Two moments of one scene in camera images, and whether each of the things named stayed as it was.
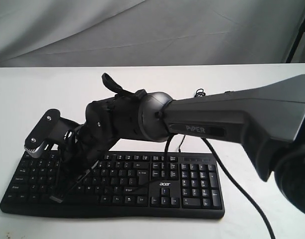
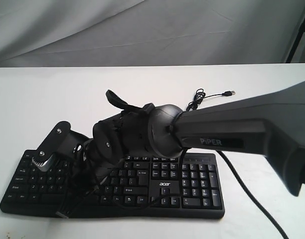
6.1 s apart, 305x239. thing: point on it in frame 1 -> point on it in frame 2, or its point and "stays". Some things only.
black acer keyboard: (165, 183) stays
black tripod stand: (303, 27) stays
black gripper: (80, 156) -> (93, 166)
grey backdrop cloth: (59, 33) stays
